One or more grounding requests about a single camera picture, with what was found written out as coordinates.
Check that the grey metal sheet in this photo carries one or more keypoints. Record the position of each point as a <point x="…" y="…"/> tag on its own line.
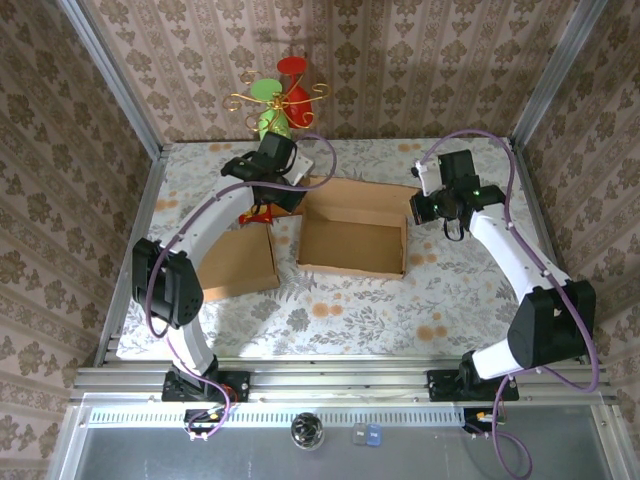
<point x="200" y="460"/>

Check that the floral table cloth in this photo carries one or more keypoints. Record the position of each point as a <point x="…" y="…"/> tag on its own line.
<point x="350" y="320"/>

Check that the red plastic wine glass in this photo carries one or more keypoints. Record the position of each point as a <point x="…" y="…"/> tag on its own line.
<point x="292" y="65"/>

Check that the brown cardboard mailer box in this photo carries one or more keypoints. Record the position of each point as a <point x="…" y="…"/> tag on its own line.
<point x="350" y="245"/>
<point x="245" y="265"/>

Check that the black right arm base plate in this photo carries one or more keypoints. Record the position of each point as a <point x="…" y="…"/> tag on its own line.
<point x="445" y="387"/>

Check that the blue memory card case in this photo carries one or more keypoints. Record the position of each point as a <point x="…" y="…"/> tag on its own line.
<point x="374" y="436"/>

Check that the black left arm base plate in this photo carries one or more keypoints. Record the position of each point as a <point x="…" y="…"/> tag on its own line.
<point x="235" y="385"/>

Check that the aluminium frame post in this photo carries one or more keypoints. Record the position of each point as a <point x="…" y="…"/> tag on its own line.
<point x="550" y="75"/>
<point x="115" y="85"/>

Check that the shiny round metal object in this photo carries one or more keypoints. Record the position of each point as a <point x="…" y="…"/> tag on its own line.
<point x="307" y="431"/>

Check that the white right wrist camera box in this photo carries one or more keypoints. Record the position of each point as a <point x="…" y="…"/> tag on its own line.
<point x="427" y="177"/>

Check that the red snack packet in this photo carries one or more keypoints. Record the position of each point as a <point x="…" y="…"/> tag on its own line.
<point x="265" y="216"/>

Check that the aluminium cross rail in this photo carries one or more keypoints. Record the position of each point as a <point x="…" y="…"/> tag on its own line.
<point x="325" y="380"/>

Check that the grey memory card case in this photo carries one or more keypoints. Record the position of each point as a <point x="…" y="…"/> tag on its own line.
<point x="359" y="435"/>

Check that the green plastic wine glass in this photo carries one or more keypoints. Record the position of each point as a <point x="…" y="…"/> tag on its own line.
<point x="265" y="90"/>

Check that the aluminium side rail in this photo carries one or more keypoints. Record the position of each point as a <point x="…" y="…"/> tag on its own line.
<point x="145" y="200"/>

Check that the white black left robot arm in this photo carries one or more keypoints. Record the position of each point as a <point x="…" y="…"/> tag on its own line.
<point x="170" y="285"/>

